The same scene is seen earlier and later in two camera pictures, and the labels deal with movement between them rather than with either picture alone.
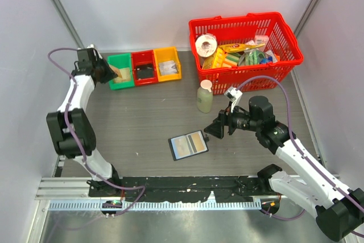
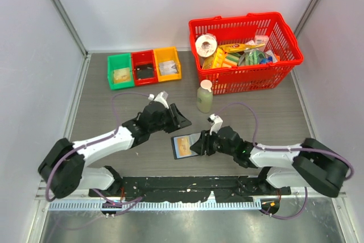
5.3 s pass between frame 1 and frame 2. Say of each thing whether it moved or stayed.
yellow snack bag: stayed
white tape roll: stayed
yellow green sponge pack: stayed
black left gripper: moved
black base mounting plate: stayed
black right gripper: moved
